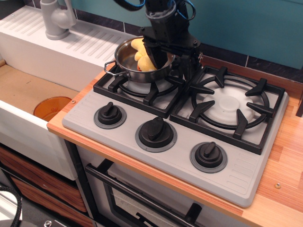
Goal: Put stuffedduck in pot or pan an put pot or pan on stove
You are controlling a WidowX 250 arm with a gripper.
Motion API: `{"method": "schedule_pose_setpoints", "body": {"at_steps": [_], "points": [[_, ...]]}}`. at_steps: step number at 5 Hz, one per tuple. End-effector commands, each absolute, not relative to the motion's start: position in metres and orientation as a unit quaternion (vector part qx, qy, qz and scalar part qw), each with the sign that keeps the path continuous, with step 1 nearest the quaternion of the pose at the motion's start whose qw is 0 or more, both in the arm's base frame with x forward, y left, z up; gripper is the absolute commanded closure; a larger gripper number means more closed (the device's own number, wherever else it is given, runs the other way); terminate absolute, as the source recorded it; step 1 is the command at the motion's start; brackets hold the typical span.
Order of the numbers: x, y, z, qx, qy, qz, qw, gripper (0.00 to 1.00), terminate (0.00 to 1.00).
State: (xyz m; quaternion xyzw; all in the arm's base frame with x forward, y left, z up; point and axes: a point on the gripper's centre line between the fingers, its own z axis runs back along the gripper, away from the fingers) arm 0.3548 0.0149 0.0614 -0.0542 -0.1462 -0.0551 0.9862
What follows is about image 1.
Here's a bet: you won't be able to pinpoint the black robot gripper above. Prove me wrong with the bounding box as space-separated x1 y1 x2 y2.
140 14 202 80

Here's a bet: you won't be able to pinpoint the yellow stuffed duck toy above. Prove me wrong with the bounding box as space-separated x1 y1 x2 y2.
131 38 156 71

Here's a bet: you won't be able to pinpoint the stainless steel pot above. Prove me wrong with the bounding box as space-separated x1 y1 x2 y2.
104 36 175 83

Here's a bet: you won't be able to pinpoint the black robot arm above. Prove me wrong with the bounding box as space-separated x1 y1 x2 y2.
116 0 202 80

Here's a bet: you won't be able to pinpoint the black middle stove knob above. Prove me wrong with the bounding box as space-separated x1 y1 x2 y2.
135 117 178 153

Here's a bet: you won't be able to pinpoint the black stove knob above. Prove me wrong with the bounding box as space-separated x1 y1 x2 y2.
135 117 178 153
190 142 228 174
94 102 127 130

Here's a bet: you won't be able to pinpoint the black left stove knob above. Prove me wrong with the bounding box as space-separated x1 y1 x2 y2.
94 102 127 130

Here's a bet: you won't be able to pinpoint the grey toy stove top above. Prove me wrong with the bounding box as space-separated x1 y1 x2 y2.
62 56 290 208

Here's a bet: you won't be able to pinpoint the black right stove knob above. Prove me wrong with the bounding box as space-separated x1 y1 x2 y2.
190 142 228 174

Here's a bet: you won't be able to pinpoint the black right burner grate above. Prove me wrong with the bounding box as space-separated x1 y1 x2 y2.
170 66 289 155

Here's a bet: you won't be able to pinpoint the black burner grate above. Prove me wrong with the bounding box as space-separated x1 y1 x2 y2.
93 57 189 118
170 66 289 155

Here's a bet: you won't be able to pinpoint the black left burner grate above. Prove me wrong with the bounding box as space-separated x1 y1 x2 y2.
93 57 189 118

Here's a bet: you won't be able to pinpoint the grey toy faucet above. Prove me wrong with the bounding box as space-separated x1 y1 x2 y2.
40 0 77 40

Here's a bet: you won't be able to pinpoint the orange plastic bowl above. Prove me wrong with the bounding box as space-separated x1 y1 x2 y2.
33 96 71 122

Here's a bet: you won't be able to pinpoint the white toy sink unit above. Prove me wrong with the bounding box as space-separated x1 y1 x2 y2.
0 6 132 180

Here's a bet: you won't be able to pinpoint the wooden drawer fronts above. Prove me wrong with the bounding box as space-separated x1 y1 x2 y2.
0 144 93 227

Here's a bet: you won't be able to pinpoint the oven door with black handle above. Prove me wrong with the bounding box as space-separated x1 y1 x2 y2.
85 158 204 227

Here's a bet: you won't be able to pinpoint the black braided cable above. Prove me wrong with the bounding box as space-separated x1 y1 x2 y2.
0 185 22 227

